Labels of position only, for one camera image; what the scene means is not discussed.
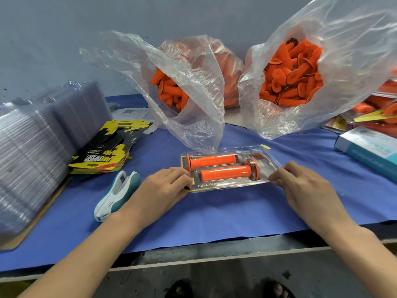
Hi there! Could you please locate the large clear plastic bag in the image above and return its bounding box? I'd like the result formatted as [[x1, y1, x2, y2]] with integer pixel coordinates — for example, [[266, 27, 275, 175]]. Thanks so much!
[[239, 0, 397, 140]]

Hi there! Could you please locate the person's foot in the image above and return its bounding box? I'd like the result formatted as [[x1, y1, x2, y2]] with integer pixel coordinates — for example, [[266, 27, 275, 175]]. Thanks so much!
[[164, 279, 194, 298], [261, 279, 295, 298]]

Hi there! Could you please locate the person's right hand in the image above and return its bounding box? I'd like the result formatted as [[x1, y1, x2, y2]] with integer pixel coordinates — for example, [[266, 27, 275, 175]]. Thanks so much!
[[268, 161, 357, 238]]

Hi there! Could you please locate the teal white cardboard box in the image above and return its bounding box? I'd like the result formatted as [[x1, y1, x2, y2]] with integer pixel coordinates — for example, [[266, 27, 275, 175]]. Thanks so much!
[[335, 126, 397, 183]]

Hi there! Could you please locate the person's left forearm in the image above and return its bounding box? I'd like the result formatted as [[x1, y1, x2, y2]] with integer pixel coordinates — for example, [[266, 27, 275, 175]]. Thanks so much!
[[19, 211, 146, 298]]

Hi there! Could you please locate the stack of clear blister shells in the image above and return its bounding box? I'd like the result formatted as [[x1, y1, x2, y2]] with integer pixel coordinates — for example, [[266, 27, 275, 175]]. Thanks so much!
[[0, 82, 114, 240]]

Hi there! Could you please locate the person's right foot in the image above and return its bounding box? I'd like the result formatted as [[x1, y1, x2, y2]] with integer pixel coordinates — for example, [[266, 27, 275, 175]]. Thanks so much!
[[261, 279, 295, 298]]

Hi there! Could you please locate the stack of yellow black cards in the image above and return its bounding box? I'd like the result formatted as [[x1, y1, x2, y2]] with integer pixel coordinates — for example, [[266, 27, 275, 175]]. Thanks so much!
[[68, 120, 154, 175]]

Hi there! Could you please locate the teal hand stapler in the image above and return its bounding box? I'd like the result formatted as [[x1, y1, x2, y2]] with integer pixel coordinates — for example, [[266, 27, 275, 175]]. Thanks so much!
[[93, 171, 142, 223]]

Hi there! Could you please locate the white printed paper sheet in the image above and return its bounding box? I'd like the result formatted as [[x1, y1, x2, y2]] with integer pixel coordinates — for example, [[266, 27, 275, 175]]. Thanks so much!
[[112, 107, 161, 134]]

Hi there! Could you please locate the person's left foot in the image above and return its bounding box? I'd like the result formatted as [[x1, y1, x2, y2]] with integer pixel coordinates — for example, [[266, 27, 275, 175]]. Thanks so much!
[[164, 279, 194, 298]]

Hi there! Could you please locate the person's left hand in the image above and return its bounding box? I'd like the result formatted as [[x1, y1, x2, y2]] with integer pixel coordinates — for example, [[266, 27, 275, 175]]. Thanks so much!
[[118, 167, 194, 230]]

